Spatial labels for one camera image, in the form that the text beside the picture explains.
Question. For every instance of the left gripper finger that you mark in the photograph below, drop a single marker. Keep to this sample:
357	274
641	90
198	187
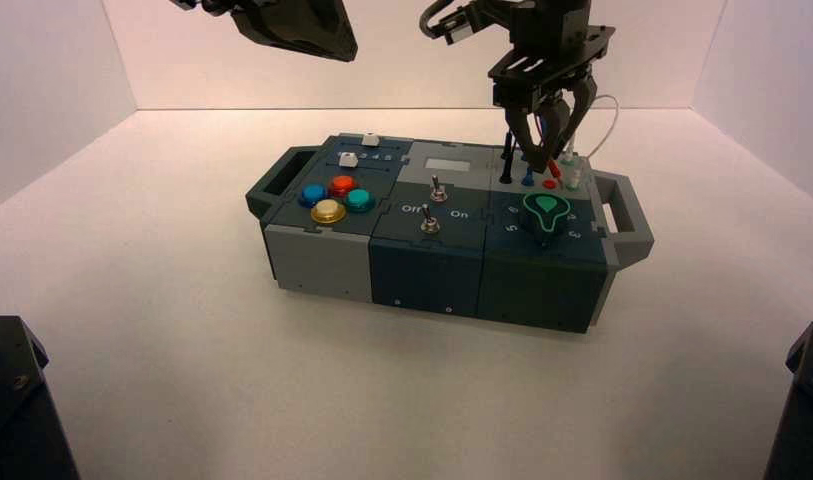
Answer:
320	26
267	33

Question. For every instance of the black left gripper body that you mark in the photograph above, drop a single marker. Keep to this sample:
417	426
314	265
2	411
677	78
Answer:
207	5

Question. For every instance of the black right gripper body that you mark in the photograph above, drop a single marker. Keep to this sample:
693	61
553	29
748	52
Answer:
552	60

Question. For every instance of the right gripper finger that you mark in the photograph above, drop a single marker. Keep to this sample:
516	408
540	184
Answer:
585	99
535	142

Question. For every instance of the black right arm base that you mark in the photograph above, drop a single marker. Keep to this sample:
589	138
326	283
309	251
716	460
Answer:
807	411

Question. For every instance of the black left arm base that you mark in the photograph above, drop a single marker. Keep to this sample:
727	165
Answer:
8	411

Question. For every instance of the dark rotary knob green marker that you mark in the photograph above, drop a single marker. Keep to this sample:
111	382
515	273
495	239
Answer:
545	215

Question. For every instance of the white slider cap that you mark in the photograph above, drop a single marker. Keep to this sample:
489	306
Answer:
369	139
348	160

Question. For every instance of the red push button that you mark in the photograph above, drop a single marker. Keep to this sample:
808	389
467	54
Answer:
343	185

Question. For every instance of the grey and teal control box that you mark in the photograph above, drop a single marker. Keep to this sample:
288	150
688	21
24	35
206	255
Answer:
426	265

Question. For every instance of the blue push button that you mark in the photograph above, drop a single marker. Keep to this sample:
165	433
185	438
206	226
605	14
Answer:
311	195

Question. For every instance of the teal push button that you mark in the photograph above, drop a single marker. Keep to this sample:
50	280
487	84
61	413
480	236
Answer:
359	200

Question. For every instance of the yellow push button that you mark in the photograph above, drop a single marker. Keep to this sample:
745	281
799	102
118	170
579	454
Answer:
328	212

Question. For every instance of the metal toggle switch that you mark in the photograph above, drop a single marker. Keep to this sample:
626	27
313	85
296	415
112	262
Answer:
429	224
437	191

